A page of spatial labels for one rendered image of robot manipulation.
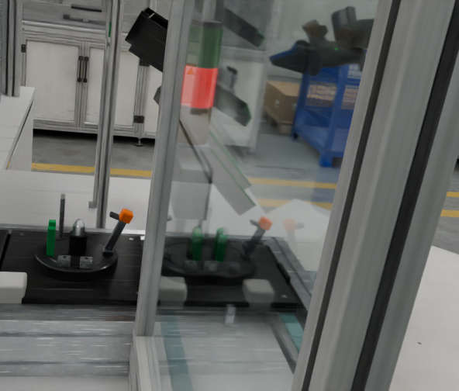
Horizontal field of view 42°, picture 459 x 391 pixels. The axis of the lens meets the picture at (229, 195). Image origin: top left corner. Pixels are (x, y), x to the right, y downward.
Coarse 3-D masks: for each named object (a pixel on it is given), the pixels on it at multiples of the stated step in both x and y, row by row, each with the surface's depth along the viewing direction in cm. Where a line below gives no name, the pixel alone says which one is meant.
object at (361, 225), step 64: (384, 0) 21; (448, 0) 19; (384, 64) 21; (448, 64) 20; (384, 128) 20; (448, 128) 20; (384, 192) 21; (384, 256) 22; (320, 320) 25; (384, 320) 23; (320, 384) 24; (384, 384) 24
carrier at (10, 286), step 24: (24, 240) 109; (48, 240) 100; (72, 240) 102; (96, 240) 109; (120, 240) 115; (24, 264) 101; (48, 264) 98; (72, 264) 100; (96, 264) 101; (120, 264) 106; (0, 288) 90; (24, 288) 92; (48, 288) 95; (72, 288) 96; (96, 288) 97; (120, 288) 99
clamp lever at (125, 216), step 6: (126, 210) 103; (114, 216) 102; (120, 216) 102; (126, 216) 102; (132, 216) 102; (120, 222) 103; (126, 222) 103; (114, 228) 104; (120, 228) 103; (114, 234) 103; (108, 240) 104; (114, 240) 104; (108, 246) 104
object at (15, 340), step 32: (0, 224) 116; (0, 320) 87; (32, 320) 88; (64, 320) 89; (96, 320) 91; (128, 320) 92; (0, 352) 89; (32, 352) 90; (64, 352) 92; (96, 352) 93; (128, 352) 94
